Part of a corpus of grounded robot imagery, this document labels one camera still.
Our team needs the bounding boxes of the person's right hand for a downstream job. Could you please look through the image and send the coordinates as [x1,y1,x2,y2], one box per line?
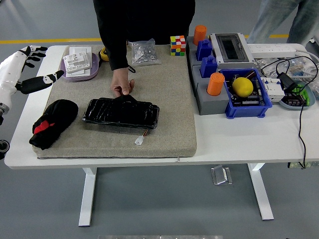
[110,67,135,98]

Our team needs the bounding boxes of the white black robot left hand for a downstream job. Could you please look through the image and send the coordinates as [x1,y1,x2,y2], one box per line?
[0,45,65,107]

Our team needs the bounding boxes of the black panel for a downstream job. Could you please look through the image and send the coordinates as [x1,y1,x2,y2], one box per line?
[82,95,160,130]

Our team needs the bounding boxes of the black rag with red patch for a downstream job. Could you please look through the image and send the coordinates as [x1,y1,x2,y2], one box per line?
[29,99,79,150]

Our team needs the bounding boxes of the purple oval tray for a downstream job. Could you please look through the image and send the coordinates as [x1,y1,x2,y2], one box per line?
[59,52,100,82]

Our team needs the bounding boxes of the yellow tape measure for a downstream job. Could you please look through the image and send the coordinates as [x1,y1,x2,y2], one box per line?
[98,47,110,62]

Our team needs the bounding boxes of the clear bag of screws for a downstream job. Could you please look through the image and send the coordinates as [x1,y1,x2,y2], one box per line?
[127,38,162,67]

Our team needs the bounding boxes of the grey-brown mat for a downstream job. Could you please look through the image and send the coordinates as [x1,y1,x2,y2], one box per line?
[33,44,197,159]

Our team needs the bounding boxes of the white socket module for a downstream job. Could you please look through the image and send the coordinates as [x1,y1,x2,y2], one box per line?
[62,52,91,74]

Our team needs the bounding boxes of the colourful puzzle cube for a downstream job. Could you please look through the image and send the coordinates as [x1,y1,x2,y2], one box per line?
[170,35,187,57]

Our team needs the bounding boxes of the person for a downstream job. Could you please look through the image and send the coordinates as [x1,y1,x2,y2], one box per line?
[93,0,196,71]
[245,0,319,47]

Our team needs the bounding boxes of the blue plastic block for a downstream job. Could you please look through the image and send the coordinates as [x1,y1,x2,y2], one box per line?
[200,55,218,79]
[195,39,213,62]

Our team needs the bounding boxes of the orange plastic cylinder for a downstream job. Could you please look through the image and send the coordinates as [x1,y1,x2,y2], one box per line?
[193,24,208,46]
[206,72,226,96]

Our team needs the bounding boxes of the grey block holder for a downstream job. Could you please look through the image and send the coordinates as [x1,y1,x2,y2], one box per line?
[191,64,231,116]

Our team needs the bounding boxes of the grey electrical box with window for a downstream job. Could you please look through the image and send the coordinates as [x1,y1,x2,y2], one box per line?
[208,32,255,70]

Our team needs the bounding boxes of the white table leg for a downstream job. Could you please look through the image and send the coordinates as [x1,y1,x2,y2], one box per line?
[78,167,98,227]
[247,163,275,221]

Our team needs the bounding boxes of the yellow ball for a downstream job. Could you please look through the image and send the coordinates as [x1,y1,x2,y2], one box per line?
[232,77,254,98]

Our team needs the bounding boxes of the blue plastic bin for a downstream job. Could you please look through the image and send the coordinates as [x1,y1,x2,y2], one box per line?
[219,68,273,119]

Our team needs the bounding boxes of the black circuit board pieces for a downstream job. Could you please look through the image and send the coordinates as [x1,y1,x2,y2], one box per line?
[228,73,266,108]

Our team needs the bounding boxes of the metal floor plate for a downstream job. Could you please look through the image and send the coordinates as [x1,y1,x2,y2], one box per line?
[211,165,233,185]

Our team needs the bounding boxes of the clear bag of white rings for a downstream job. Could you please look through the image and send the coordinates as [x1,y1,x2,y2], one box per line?
[254,57,277,75]

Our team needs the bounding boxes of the white circuit breaker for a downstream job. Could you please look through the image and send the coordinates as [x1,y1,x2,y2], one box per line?
[260,76,285,103]

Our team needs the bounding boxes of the white power strip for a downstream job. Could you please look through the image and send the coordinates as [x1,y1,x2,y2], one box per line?
[246,44,297,58]

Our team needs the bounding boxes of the black power adapter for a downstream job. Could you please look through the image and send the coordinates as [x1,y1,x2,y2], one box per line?
[277,72,299,92]

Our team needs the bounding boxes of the dark terminal blocks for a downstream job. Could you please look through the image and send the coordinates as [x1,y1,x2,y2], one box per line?
[284,92,306,107]

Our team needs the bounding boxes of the light blue dish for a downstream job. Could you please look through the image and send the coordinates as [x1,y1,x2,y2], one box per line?
[278,81,316,111]

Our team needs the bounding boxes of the clear bag of small parts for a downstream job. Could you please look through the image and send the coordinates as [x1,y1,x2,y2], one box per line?
[276,56,319,83]

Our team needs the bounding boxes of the green plastic connectors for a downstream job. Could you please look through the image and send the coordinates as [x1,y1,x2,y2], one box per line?
[293,83,312,105]

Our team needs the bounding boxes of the green patterned object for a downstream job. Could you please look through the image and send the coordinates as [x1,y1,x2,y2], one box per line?
[288,161,319,169]

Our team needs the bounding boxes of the white wall plate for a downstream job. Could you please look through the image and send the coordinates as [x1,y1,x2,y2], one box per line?
[65,68,92,78]

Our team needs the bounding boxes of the flat white switch plate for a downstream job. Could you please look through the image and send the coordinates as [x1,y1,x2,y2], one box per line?
[68,46,88,57]

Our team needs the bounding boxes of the white connector plug with wires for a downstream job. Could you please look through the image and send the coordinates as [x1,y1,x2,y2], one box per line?
[134,128,151,146]

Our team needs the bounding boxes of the black cable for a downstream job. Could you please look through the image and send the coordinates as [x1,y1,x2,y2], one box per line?
[260,56,319,170]

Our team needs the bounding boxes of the white power cord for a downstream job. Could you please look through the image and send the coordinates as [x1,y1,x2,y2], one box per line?
[295,48,319,75]

